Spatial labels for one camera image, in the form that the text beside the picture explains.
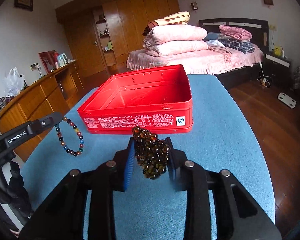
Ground yellow pikachu toy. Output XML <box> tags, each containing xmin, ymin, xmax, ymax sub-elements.
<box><xmin>273</xmin><ymin>45</ymin><xmax>284</xmax><ymax>57</ymax></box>

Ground dark wooden headboard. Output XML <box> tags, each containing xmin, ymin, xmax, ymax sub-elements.
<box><xmin>198</xmin><ymin>18</ymin><xmax>269</xmax><ymax>53</ymax></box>

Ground wooden door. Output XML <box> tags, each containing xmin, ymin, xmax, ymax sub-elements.
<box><xmin>64</xmin><ymin>11</ymin><xmax>108</xmax><ymax>78</ymax></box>

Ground pink folded quilt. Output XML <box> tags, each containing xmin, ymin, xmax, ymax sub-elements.
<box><xmin>145</xmin><ymin>41</ymin><xmax>208</xmax><ymax>57</ymax></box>
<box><xmin>143</xmin><ymin>24</ymin><xmax>207</xmax><ymax>47</ymax></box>

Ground lower pink folded quilt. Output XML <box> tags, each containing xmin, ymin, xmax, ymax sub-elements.
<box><xmin>145</xmin><ymin>41</ymin><xmax>208</xmax><ymax>57</ymax></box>

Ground dark nightstand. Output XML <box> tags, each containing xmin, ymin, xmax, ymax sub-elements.
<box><xmin>264</xmin><ymin>52</ymin><xmax>293</xmax><ymax>87</ymax></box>

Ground red thermos bottle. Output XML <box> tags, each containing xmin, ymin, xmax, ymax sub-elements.
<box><xmin>53</xmin><ymin>51</ymin><xmax>59</xmax><ymax>69</ymax></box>

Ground white plastic bag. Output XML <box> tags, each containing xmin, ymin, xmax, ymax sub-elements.
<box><xmin>4</xmin><ymin>67</ymin><xmax>25</xmax><ymax>96</ymax></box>

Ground wooden sideboard cabinet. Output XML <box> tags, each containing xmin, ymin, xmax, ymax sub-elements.
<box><xmin>0</xmin><ymin>60</ymin><xmax>86</xmax><ymax>163</ymax></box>

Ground wooden wardrobe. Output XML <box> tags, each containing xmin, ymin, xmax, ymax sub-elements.
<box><xmin>56</xmin><ymin>0</ymin><xmax>179</xmax><ymax>72</ymax></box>

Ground pink folded clothes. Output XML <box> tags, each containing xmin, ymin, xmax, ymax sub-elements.
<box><xmin>219</xmin><ymin>25</ymin><xmax>253</xmax><ymax>41</ymax></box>

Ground spotted yellow rolled blanket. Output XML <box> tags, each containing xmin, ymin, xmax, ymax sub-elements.
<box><xmin>142</xmin><ymin>11</ymin><xmax>190</xmax><ymax>36</ymax></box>

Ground light blue electric kettle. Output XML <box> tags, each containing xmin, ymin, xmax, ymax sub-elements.
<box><xmin>57</xmin><ymin>53</ymin><xmax>67</xmax><ymax>67</ymax></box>

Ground multicolour bead bracelet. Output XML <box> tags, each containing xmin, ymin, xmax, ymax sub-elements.
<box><xmin>54</xmin><ymin>116</ymin><xmax>85</xmax><ymax>158</ymax></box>

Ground red picture frame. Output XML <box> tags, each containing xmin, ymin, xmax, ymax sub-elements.
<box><xmin>38</xmin><ymin>50</ymin><xmax>57</xmax><ymax>74</ymax></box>

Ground upper pink folded quilt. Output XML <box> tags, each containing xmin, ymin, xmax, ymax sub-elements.
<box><xmin>143</xmin><ymin>24</ymin><xmax>207</xmax><ymax>47</ymax></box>

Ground white power strip cable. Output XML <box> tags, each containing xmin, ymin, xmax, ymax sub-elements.
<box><xmin>257</xmin><ymin>61</ymin><xmax>273</xmax><ymax>88</ymax></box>

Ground bed with pink cover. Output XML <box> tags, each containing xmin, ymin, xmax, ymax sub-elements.
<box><xmin>126</xmin><ymin>46</ymin><xmax>264</xmax><ymax>75</ymax></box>

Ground white bathroom scale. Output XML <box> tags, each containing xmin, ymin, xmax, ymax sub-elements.
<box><xmin>277</xmin><ymin>92</ymin><xmax>296</xmax><ymax>109</ymax></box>

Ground blue table cloth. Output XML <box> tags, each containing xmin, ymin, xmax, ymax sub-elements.
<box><xmin>21</xmin><ymin>75</ymin><xmax>275</xmax><ymax>239</ymax></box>

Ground plaid folded clothes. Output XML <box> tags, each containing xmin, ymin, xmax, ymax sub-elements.
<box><xmin>218</xmin><ymin>36</ymin><xmax>255</xmax><ymax>54</ymax></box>

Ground red metal tin box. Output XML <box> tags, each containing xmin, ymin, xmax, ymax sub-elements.
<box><xmin>77</xmin><ymin>64</ymin><xmax>193</xmax><ymax>134</ymax></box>

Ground amber bead necklace with pendant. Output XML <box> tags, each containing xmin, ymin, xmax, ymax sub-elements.
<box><xmin>131</xmin><ymin>126</ymin><xmax>171</xmax><ymax>180</ymax></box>

